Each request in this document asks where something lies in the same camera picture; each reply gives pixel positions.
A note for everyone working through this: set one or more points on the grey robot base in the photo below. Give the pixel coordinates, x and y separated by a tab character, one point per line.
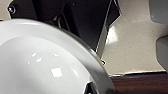
86	20

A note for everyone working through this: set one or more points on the grey trash bin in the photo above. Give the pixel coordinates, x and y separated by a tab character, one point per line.
163	51

